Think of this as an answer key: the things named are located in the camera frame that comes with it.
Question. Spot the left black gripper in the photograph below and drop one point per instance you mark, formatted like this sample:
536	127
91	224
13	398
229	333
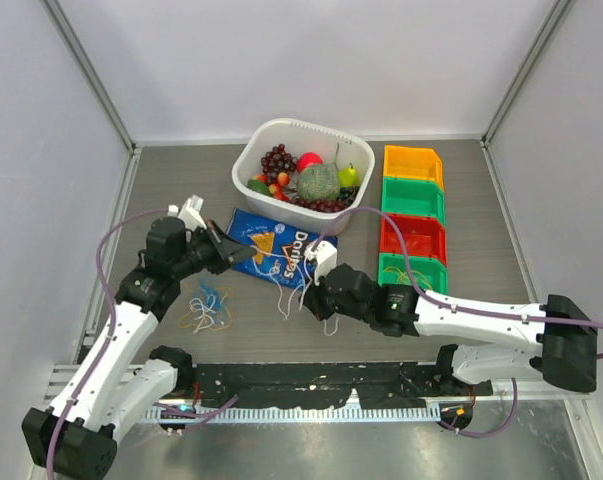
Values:
230	249

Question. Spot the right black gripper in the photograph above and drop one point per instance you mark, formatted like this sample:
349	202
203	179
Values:
313	298

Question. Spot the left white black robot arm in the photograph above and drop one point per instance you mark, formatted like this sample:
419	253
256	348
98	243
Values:
79	433

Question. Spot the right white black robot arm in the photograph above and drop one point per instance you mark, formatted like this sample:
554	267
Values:
554	341

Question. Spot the blue Doritos chip bag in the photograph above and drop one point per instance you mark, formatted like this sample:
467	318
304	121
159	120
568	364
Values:
280	248

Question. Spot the green lime fruit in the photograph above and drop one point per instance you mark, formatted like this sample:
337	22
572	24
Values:
258	187

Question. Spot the red yellow cherries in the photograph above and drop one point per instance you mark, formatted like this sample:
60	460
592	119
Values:
276	188

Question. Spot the lower dark grape bunch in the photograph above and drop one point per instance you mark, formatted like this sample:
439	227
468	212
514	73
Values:
344	199

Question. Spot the red plastic bin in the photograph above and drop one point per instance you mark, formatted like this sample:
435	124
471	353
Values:
423	236

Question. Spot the dark red grape bunch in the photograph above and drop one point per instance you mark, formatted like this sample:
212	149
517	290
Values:
277	160

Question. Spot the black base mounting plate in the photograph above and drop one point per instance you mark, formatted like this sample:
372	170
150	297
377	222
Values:
320	386

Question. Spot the white plastic fruit tub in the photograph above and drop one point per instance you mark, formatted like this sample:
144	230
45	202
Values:
334	147

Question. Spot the upper green plastic bin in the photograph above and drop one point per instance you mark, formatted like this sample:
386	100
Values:
413	198

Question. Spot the green netted melon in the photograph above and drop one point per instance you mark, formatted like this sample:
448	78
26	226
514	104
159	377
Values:
318	182

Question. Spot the green pear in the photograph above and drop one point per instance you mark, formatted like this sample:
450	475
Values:
348	177

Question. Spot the red apple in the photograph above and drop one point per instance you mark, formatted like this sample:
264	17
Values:
308	159

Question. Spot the orange plastic bin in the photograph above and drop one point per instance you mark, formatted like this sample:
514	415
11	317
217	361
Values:
414	163

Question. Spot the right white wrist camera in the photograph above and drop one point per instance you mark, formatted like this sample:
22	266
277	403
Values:
324	255

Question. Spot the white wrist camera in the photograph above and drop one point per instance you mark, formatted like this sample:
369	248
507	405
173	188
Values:
189	213
324	255

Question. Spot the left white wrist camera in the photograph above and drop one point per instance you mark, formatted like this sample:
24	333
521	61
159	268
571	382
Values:
189	213

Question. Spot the white slotted cable duct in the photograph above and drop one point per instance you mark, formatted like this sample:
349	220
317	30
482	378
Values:
350	413

